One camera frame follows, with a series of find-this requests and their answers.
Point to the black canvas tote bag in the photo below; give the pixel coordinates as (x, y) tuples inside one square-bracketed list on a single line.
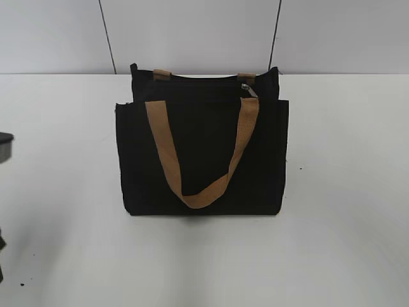
[(202, 146)]

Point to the silver zipper pull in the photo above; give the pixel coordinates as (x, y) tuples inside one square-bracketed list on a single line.
[(249, 90)]

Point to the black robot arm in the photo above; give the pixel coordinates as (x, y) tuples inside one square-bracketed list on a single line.
[(6, 153)]

